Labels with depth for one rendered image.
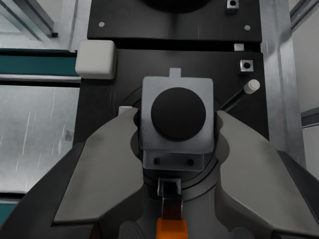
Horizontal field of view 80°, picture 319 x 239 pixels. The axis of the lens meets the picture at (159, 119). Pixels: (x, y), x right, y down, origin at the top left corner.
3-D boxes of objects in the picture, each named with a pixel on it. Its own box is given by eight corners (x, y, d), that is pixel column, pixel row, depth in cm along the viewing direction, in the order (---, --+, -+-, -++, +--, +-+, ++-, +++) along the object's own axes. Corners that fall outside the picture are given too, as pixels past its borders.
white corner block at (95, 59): (118, 85, 27) (110, 72, 23) (86, 84, 27) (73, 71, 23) (121, 55, 28) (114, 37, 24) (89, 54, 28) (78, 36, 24)
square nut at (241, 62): (250, 75, 25) (253, 71, 24) (237, 74, 25) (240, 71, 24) (249, 63, 25) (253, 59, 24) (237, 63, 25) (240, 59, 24)
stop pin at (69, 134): (86, 143, 28) (73, 141, 24) (78, 142, 28) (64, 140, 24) (87, 133, 28) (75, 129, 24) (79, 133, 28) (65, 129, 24)
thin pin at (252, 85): (223, 116, 22) (260, 89, 13) (216, 115, 22) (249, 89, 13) (223, 109, 22) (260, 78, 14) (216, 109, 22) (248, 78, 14)
